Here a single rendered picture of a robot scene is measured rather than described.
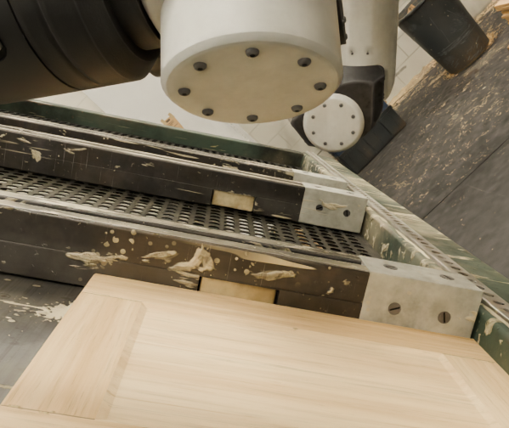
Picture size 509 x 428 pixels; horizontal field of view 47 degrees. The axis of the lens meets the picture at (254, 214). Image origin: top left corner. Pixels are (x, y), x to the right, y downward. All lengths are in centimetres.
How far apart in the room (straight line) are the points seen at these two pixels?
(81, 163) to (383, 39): 63
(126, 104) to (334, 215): 352
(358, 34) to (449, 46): 428
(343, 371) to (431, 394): 7
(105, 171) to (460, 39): 415
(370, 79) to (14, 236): 45
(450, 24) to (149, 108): 240
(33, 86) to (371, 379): 37
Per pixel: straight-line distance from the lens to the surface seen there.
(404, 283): 64
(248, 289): 62
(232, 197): 113
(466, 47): 505
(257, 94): 22
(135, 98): 454
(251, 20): 19
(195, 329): 53
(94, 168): 114
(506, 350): 63
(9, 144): 118
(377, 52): 76
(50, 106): 218
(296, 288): 62
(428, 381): 55
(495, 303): 71
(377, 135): 497
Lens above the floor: 126
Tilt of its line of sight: 10 degrees down
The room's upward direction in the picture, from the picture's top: 47 degrees counter-clockwise
